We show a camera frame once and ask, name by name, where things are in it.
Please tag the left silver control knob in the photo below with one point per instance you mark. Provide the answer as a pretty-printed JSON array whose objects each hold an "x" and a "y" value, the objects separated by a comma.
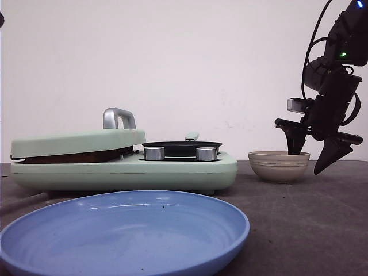
[{"x": 154, "y": 153}]

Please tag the cream ribbed bowl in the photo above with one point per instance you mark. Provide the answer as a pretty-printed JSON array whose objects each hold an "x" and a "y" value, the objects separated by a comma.
[{"x": 278, "y": 166}]

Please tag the silver control knob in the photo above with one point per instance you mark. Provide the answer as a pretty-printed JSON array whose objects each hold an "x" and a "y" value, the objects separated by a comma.
[
  {"x": 206, "y": 154},
  {"x": 154, "y": 153}
]

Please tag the right silver control knob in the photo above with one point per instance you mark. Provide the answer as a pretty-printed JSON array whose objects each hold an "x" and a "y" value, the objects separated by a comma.
[{"x": 206, "y": 154}]

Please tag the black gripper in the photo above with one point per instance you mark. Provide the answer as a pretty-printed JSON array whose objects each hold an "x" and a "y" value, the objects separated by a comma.
[{"x": 336, "y": 104}]

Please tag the blue plastic plate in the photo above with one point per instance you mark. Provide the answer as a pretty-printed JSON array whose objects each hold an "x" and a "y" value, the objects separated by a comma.
[{"x": 126, "y": 233}]

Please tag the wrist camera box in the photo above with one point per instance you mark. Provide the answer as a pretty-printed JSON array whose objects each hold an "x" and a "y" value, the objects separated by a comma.
[{"x": 299, "y": 105}]

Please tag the silver lid handle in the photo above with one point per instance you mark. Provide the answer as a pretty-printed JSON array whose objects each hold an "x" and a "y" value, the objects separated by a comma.
[{"x": 112, "y": 115}]

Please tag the mint green breakfast maker base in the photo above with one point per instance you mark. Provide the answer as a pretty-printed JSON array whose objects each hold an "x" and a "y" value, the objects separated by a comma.
[{"x": 130, "y": 173}]

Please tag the black frying pan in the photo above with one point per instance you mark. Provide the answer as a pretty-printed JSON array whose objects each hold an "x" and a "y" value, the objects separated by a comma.
[{"x": 182, "y": 148}]

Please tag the mint green pan handle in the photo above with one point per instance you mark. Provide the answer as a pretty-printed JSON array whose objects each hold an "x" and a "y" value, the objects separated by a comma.
[{"x": 192, "y": 136}]

